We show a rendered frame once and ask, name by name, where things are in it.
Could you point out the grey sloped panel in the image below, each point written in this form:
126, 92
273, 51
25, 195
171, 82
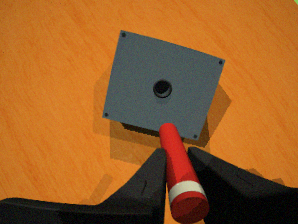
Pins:
154, 82

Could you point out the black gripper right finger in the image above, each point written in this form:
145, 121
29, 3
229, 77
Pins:
239, 197

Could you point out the red peg with white band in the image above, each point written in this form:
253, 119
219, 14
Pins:
187, 199

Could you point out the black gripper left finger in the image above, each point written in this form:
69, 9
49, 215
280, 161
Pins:
140, 201

